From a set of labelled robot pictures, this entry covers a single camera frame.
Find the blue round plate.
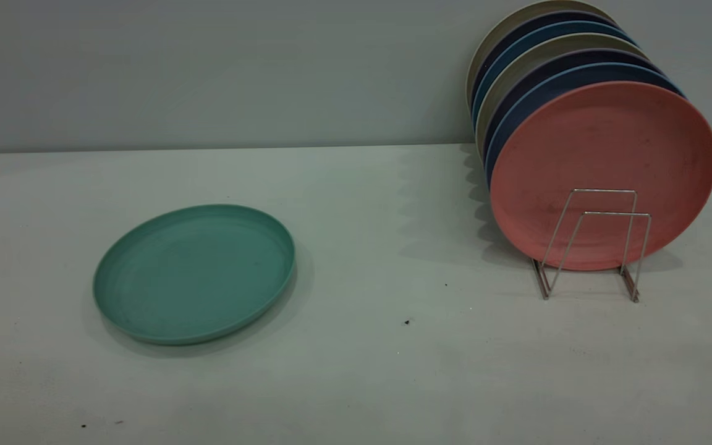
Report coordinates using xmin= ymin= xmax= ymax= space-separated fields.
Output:
xmin=472 ymin=20 xmax=640 ymax=127
xmin=486 ymin=62 xmax=684 ymax=186

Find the metal wire plate rack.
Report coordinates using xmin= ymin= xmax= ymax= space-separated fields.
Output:
xmin=532 ymin=189 xmax=652 ymax=303

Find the beige round plate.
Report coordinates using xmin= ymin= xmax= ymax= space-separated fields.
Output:
xmin=475 ymin=33 xmax=650 ymax=155
xmin=465 ymin=0 xmax=617 ymax=115

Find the dark purple round plate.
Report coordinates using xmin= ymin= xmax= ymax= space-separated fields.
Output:
xmin=470 ymin=9 xmax=622 ymax=115
xmin=483 ymin=48 xmax=666 ymax=164

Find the green round plate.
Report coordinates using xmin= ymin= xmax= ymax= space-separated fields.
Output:
xmin=93 ymin=204 xmax=296 ymax=345

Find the pink round plate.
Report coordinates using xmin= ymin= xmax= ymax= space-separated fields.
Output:
xmin=489 ymin=80 xmax=712 ymax=272

